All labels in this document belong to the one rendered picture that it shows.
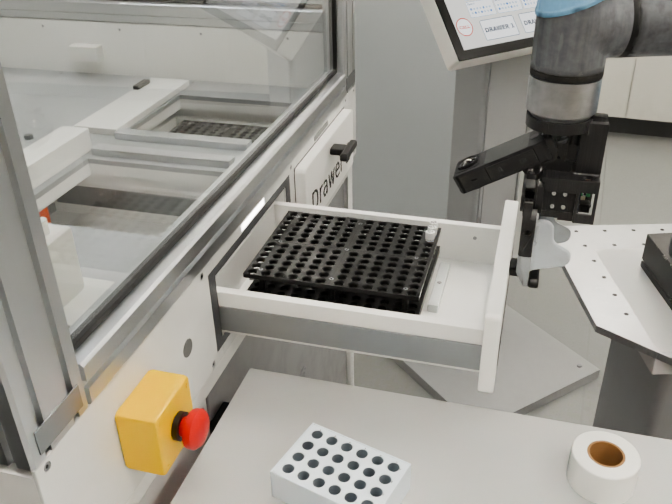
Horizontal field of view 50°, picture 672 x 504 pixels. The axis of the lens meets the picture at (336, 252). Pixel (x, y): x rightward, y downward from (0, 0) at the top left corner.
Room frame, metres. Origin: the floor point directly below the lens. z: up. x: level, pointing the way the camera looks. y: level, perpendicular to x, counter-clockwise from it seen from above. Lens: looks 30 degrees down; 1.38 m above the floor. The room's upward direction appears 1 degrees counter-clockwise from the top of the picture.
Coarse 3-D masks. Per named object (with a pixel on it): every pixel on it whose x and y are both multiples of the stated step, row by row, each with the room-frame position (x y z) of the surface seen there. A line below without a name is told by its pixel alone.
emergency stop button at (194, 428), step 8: (200, 408) 0.54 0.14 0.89; (192, 416) 0.52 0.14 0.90; (200, 416) 0.52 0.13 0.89; (208, 416) 0.54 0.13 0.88; (184, 424) 0.51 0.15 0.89; (192, 424) 0.51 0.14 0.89; (200, 424) 0.52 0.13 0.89; (208, 424) 0.53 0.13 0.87; (184, 432) 0.51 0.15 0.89; (192, 432) 0.51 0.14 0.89; (200, 432) 0.51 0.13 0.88; (184, 440) 0.51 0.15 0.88; (192, 440) 0.51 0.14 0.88; (200, 440) 0.51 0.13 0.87; (192, 448) 0.51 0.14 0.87
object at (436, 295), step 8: (440, 264) 0.86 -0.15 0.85; (448, 264) 0.86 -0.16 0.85; (440, 272) 0.84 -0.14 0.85; (448, 272) 0.85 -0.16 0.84; (440, 280) 0.82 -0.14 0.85; (432, 288) 0.81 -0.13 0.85; (440, 288) 0.80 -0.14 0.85; (432, 296) 0.78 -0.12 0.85; (440, 296) 0.78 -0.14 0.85; (432, 304) 0.77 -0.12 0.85
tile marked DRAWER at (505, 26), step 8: (504, 16) 1.59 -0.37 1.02; (512, 16) 1.60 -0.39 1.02; (480, 24) 1.55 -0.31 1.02; (488, 24) 1.56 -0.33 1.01; (496, 24) 1.57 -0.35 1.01; (504, 24) 1.58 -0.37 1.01; (512, 24) 1.59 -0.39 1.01; (488, 32) 1.55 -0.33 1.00; (496, 32) 1.56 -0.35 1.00; (504, 32) 1.57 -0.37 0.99; (512, 32) 1.57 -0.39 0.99; (488, 40) 1.53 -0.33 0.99
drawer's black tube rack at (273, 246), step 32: (288, 224) 0.91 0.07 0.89; (320, 224) 0.89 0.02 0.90; (352, 224) 0.89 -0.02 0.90; (384, 224) 0.90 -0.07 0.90; (256, 256) 0.81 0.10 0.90; (288, 256) 0.81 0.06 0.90; (320, 256) 0.81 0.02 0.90; (352, 256) 0.85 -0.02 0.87; (384, 256) 0.80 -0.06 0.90; (416, 256) 0.80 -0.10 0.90; (256, 288) 0.78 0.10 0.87; (288, 288) 0.78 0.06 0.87; (320, 288) 0.77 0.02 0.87; (352, 288) 0.73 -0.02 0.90; (384, 288) 0.73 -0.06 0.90
